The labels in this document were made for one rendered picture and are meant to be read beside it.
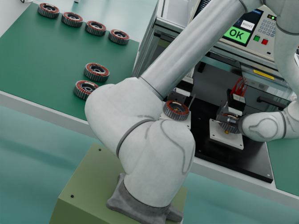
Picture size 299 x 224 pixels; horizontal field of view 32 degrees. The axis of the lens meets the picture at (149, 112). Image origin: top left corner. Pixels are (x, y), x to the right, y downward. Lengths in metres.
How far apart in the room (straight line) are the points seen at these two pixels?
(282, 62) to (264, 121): 0.26
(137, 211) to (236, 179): 0.71
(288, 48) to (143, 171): 0.59
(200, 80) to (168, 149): 1.09
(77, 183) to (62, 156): 1.55
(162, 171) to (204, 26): 0.45
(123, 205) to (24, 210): 1.24
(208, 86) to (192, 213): 0.90
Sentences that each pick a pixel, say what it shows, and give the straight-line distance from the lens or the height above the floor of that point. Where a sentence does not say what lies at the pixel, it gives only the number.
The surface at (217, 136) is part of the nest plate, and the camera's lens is 2.24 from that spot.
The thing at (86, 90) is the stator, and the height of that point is 0.78.
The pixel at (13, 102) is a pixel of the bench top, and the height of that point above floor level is 0.73.
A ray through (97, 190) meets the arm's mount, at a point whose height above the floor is 0.87.
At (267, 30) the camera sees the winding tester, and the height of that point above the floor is 1.23.
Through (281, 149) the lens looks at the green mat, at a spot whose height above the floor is 0.75.
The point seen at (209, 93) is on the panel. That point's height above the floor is 0.81.
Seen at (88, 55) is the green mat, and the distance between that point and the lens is 2.53.
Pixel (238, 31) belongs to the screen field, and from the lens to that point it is 2.24.
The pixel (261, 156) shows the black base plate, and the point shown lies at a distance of 2.30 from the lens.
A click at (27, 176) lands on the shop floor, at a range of 2.87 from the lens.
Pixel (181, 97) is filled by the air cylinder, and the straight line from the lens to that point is 2.35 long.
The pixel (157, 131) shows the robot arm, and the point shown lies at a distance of 1.42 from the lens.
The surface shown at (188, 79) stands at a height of 0.92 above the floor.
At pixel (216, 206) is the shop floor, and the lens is 3.23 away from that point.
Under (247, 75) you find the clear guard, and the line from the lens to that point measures 2.17.
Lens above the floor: 1.83
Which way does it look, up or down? 29 degrees down
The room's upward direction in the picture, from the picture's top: 23 degrees clockwise
